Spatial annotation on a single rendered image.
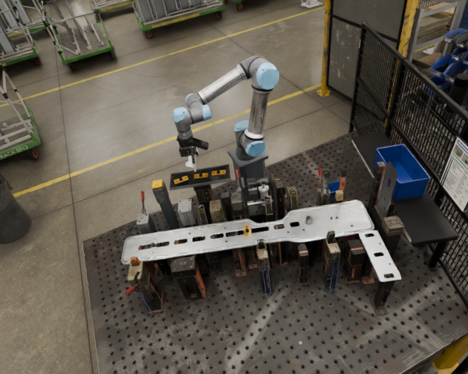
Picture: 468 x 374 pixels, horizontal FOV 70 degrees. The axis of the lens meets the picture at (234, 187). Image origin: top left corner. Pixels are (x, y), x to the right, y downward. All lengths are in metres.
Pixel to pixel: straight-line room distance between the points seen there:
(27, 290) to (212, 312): 2.06
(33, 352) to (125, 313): 1.24
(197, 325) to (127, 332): 0.39
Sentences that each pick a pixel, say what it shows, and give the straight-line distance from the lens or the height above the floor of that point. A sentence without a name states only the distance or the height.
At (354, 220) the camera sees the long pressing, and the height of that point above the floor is 1.00.
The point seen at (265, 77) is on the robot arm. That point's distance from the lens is 1.75.
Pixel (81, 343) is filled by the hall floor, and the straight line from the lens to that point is 3.06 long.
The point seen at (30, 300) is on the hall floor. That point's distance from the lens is 3.54.
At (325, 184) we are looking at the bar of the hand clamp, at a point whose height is 1.12.
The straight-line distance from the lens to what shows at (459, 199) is 1.90.
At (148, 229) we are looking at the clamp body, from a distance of 2.04.
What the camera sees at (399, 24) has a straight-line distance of 3.77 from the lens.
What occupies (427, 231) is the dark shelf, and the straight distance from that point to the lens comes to 1.93.
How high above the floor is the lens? 2.46
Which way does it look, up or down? 43 degrees down
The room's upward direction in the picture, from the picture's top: 11 degrees counter-clockwise
